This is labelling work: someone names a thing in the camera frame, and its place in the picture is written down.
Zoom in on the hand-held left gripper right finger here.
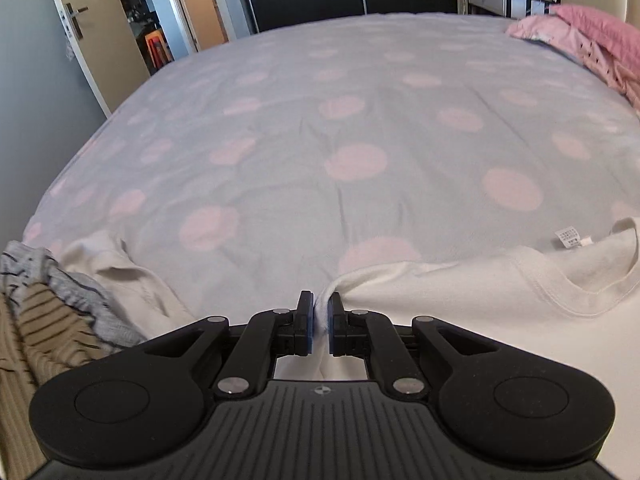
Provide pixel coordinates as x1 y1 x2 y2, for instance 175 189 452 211
327 291 502 402

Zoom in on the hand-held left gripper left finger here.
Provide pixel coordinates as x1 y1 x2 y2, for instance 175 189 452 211
141 290 317 401

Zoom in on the white t-shirt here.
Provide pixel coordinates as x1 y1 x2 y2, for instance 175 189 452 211
272 216 640 477

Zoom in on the cream white garment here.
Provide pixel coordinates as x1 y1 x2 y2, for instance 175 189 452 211
60 230 198 342

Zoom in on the grey striped garment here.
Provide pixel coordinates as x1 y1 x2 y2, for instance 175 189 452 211
0 240 144 352

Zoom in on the bed with polka-dot sheet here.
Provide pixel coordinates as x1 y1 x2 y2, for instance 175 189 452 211
22 10 640 361

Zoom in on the tan striped garment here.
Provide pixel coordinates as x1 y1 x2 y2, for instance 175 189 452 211
0 280 112 461

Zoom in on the orange object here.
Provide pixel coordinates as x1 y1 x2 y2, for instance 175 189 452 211
145 30 169 69

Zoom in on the wooden hallway door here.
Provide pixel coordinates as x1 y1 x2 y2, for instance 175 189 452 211
166 0 229 52

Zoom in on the beige door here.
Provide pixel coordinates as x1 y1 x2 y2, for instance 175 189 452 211
42 0 152 117

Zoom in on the light pink pillow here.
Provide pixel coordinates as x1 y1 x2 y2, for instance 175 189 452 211
505 14 588 61

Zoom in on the peach patterned cloth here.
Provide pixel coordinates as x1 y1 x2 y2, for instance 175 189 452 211
580 40 640 109

